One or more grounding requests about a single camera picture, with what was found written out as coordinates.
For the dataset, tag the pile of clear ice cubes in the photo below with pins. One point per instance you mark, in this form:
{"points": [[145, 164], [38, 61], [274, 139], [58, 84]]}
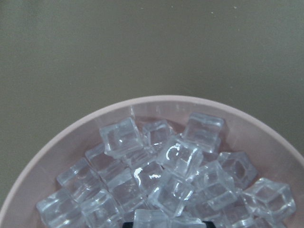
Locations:
{"points": [[150, 176]]}

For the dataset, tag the pink bowl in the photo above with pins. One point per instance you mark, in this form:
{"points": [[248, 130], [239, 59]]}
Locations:
{"points": [[274, 157]]}

